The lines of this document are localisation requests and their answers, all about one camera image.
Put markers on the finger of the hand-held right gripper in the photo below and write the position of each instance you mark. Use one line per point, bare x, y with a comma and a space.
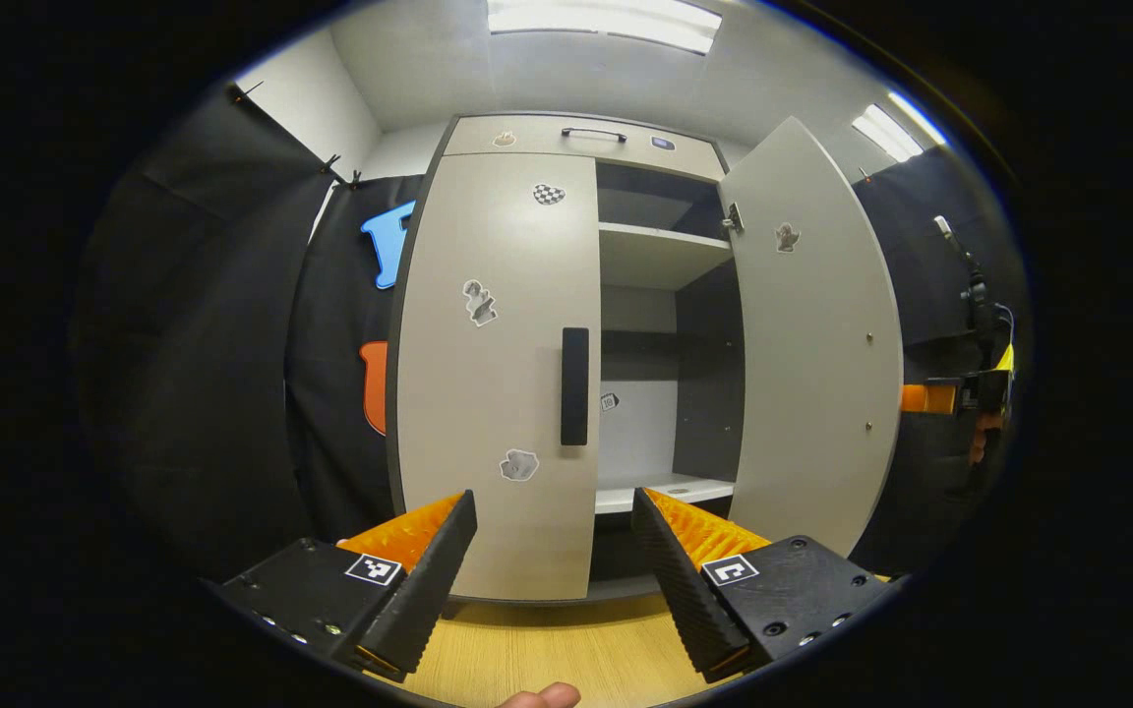
925, 398

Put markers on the grey double-door shoe cabinet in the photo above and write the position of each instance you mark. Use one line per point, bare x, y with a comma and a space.
645, 433

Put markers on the narrow ceiling light panel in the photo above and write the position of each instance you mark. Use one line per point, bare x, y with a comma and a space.
889, 130

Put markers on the black backdrop cloth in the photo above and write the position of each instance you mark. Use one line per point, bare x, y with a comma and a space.
921, 501
193, 344

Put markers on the grey cabinet drawer front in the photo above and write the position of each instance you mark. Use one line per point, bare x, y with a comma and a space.
547, 146

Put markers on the grey cabinet door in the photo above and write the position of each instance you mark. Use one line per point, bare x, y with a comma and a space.
488, 393
812, 344

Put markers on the wide ceiling light panel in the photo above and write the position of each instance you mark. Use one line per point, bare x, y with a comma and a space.
606, 22

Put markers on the metal door hinge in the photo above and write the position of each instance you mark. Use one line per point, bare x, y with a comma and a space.
734, 218

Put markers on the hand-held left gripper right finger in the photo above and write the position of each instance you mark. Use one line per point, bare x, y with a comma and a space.
685, 590

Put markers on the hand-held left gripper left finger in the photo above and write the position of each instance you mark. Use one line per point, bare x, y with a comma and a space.
424, 590

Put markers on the grey cabinet shelf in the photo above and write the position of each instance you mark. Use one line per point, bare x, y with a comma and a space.
655, 258
655, 492
640, 208

